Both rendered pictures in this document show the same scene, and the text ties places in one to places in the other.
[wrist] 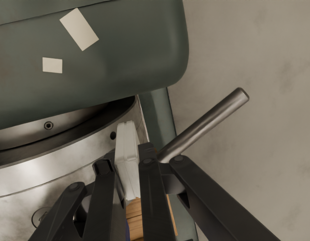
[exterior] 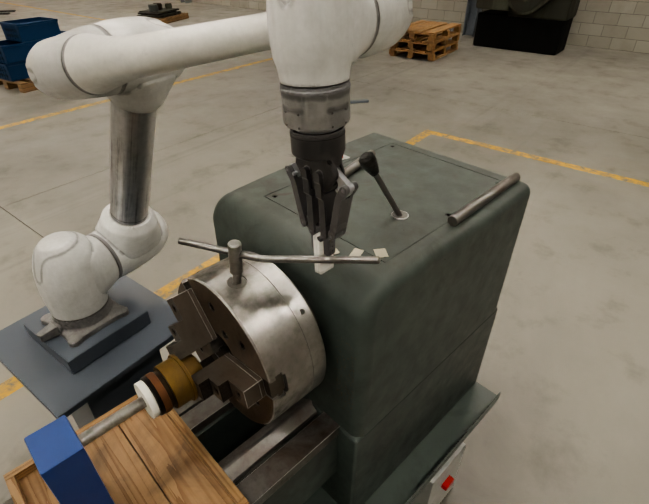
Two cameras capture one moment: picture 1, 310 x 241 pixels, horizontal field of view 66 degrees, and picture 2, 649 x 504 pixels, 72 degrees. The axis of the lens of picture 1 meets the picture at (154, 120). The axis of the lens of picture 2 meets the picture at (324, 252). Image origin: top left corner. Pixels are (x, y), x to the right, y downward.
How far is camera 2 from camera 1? 68 cm
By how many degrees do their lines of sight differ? 73
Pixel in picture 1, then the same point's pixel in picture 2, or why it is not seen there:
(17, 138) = not seen: hidden behind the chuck
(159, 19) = (384, 272)
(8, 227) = (223, 270)
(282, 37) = not seen: outside the picture
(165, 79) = (360, 295)
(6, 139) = not seen: hidden behind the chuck
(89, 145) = (293, 293)
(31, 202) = (247, 272)
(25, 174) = (265, 266)
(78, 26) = (357, 252)
